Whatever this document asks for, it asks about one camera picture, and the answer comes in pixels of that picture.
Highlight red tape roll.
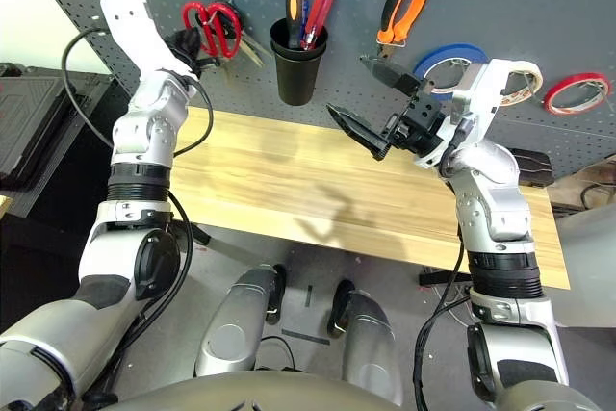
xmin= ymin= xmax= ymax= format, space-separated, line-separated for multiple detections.
xmin=543 ymin=72 xmax=612 ymax=117

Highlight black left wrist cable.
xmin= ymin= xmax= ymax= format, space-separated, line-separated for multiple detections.
xmin=61 ymin=27 xmax=216 ymax=160

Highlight large black flight case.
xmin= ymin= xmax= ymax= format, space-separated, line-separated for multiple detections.
xmin=0 ymin=63 xmax=124 ymax=219

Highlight black floor cable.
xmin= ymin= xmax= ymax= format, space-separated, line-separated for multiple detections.
xmin=259 ymin=336 xmax=295 ymax=369

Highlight silver right robot leg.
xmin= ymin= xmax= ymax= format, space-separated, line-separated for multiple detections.
xmin=341 ymin=288 xmax=403 ymax=405

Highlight black left robot foot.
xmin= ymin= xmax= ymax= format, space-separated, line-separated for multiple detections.
xmin=266 ymin=264 xmax=288 ymax=325

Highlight silver robot leg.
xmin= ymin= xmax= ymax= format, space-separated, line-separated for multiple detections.
xmin=341 ymin=288 xmax=403 ymax=405
xmin=194 ymin=264 xmax=280 ymax=378

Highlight silver left robot leg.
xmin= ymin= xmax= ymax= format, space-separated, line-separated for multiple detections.
xmin=194 ymin=264 xmax=280 ymax=378

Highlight flat black tool case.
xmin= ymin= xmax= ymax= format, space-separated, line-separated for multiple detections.
xmin=509 ymin=148 xmax=553 ymax=189

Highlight black ribbed plastic case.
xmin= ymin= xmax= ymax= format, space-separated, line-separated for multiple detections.
xmin=0 ymin=76 xmax=66 ymax=176

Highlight white tape roll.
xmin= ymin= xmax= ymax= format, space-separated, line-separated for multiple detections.
xmin=500 ymin=60 xmax=545 ymax=107

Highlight black cable loop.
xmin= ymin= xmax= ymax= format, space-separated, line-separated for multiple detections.
xmin=579 ymin=182 xmax=612 ymax=210

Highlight orange black handled screwdriver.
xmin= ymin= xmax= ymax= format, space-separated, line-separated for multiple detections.
xmin=283 ymin=0 xmax=306 ymax=49

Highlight long black floor tape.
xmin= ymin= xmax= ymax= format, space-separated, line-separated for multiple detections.
xmin=281 ymin=328 xmax=332 ymax=345

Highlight black plastic cup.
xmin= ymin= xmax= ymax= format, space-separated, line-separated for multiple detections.
xmin=269 ymin=17 xmax=330 ymax=107

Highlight grey robot torso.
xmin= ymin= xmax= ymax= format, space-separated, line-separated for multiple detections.
xmin=100 ymin=371 xmax=400 ymax=411

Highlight light grey chair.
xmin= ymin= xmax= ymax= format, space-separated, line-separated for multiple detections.
xmin=552 ymin=153 xmax=616 ymax=330

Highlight black handled scissors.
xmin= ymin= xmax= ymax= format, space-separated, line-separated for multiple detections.
xmin=211 ymin=0 xmax=271 ymax=68

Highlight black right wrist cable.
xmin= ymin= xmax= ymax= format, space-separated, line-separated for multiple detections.
xmin=413 ymin=232 xmax=466 ymax=411

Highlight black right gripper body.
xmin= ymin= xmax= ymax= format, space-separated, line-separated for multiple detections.
xmin=384 ymin=90 xmax=445 ymax=153

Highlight brown wooden platform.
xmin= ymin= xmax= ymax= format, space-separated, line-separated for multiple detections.
xmin=548 ymin=155 xmax=616 ymax=213

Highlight blue tape roll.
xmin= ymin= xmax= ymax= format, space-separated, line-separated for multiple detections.
xmin=412 ymin=42 xmax=487 ymax=94

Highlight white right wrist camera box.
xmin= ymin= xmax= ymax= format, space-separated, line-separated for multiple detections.
xmin=449 ymin=58 xmax=514 ymax=147

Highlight blue tool handle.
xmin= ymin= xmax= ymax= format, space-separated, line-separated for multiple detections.
xmin=300 ymin=0 xmax=312 ymax=44

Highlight black table foot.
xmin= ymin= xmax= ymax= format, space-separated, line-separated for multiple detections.
xmin=418 ymin=266 xmax=473 ymax=287
xmin=182 ymin=220 xmax=213 ymax=246

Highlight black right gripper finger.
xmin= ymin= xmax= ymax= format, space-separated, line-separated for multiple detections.
xmin=360 ymin=58 xmax=420 ymax=97
xmin=326 ymin=104 xmax=389 ymax=163

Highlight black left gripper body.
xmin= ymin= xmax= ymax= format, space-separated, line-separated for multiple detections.
xmin=165 ymin=30 xmax=199 ymax=65

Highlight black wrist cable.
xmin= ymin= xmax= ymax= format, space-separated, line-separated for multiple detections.
xmin=413 ymin=232 xmax=466 ymax=411
xmin=61 ymin=27 xmax=216 ymax=160

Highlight black robot foot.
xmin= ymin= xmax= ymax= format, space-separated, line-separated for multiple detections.
xmin=266 ymin=264 xmax=288 ymax=325
xmin=327 ymin=279 xmax=355 ymax=338

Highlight black right robot foot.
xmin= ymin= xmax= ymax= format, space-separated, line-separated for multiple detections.
xmin=327 ymin=279 xmax=355 ymax=338

